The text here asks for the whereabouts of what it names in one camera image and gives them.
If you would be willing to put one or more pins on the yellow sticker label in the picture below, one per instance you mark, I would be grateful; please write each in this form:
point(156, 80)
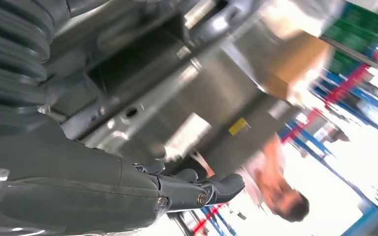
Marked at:
point(239, 126)

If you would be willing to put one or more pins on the brown cardboard box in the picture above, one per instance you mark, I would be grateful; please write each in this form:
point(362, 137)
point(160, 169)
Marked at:
point(296, 62)

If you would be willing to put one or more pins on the stainless steel workbench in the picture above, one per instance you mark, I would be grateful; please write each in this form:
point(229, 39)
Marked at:
point(221, 91)

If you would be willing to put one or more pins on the person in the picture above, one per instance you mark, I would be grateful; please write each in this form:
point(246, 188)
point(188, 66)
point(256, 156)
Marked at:
point(286, 202)

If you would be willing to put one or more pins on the green backdrop panel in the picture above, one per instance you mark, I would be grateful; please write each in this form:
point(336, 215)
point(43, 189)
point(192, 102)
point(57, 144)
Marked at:
point(355, 29)

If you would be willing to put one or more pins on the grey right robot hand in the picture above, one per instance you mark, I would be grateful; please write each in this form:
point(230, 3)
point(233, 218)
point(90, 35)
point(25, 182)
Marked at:
point(62, 189)

